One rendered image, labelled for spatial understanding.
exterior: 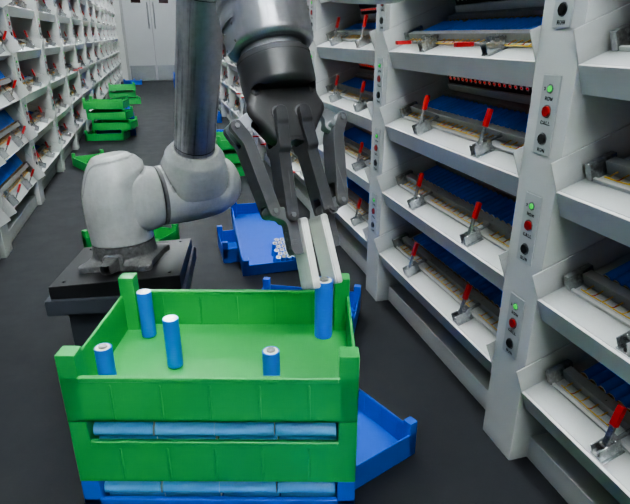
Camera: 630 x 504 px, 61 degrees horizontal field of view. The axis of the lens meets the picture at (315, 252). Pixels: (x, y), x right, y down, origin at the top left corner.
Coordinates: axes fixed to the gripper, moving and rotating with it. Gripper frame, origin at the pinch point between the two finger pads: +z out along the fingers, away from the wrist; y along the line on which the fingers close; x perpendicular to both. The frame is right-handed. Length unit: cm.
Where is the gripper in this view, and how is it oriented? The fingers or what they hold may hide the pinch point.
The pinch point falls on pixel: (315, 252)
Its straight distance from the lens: 53.7
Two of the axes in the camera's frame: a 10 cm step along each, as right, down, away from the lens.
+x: 4.5, -1.0, -8.9
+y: -8.7, 1.9, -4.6
